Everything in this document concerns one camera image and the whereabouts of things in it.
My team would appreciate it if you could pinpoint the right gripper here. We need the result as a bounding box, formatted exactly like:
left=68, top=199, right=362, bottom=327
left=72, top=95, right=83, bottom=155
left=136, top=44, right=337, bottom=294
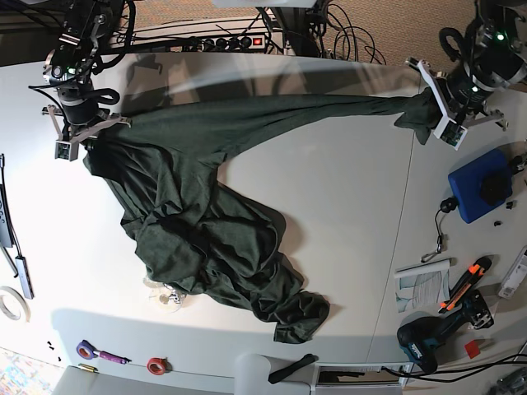
left=42, top=101, right=132, bottom=161

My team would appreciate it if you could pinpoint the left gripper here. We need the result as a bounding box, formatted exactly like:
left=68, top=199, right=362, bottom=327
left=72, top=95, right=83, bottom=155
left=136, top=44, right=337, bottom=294
left=405, top=58, right=509, bottom=149

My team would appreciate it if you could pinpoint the dark green t-shirt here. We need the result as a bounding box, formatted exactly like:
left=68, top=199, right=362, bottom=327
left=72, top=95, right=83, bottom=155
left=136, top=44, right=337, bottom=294
left=84, top=89, right=441, bottom=344

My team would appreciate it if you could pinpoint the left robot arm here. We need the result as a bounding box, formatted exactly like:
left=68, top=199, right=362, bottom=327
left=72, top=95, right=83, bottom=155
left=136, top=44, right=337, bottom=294
left=406, top=1, right=526, bottom=150

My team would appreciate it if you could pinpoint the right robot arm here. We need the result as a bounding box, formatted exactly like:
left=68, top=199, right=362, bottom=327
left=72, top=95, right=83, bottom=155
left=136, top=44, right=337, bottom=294
left=29, top=1, right=137, bottom=161

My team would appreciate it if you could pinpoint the blue box with black knob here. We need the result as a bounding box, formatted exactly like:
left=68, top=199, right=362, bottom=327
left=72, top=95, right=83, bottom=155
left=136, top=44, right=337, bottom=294
left=448, top=149, right=512, bottom=224

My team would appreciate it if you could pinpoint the dark remote control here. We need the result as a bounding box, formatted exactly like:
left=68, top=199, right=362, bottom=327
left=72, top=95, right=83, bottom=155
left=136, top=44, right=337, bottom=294
left=0, top=185, right=13, bottom=248

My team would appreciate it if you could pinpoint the grey usb hub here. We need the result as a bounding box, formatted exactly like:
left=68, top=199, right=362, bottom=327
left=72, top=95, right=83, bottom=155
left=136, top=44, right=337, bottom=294
left=15, top=256, right=34, bottom=300

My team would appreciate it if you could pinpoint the orange black utility knife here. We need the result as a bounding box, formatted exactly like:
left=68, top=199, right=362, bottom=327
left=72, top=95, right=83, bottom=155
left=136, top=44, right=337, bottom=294
left=438, top=256, right=492, bottom=314

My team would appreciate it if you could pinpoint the white rectangular device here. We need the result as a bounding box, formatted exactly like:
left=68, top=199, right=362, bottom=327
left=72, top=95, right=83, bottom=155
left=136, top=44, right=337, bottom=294
left=497, top=249, right=526, bottom=300

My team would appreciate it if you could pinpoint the paper instruction booklet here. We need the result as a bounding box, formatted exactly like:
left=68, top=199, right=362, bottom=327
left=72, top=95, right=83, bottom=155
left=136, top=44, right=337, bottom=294
left=394, top=259, right=450, bottom=313

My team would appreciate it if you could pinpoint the black power strip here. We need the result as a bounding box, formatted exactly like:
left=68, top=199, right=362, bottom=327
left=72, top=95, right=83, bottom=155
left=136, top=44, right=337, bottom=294
left=181, top=35, right=266, bottom=53

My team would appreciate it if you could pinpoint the white tape roll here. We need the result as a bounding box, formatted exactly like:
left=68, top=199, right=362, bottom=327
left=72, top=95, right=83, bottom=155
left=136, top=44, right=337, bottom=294
left=0, top=286, right=30, bottom=323

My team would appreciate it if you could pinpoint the purple tape roll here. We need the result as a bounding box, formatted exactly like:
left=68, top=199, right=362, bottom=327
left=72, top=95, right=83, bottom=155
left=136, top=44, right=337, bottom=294
left=76, top=340, right=97, bottom=360

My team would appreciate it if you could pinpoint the purple marker pen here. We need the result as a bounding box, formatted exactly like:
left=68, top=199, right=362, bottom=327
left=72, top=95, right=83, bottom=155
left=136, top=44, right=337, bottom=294
left=96, top=351, right=131, bottom=365

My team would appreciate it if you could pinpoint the red square card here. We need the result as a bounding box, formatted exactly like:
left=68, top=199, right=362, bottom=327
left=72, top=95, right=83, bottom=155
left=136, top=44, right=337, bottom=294
left=464, top=340, right=481, bottom=359

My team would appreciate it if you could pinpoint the gold green small cylinder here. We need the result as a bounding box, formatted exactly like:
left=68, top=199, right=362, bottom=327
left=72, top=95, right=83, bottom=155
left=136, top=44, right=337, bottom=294
left=77, top=364, right=98, bottom=374

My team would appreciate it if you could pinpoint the red tape roll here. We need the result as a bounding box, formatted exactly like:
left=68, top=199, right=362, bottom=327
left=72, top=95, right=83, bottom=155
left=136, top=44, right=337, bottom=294
left=147, top=357, right=167, bottom=375

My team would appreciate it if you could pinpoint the black cable with carabiner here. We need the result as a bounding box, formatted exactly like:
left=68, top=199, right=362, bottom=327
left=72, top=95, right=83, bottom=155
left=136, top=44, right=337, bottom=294
left=419, top=196, right=459, bottom=264

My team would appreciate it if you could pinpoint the black cordless drill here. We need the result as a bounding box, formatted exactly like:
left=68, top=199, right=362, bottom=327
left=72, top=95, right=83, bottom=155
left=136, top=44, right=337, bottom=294
left=397, top=290, right=494, bottom=374

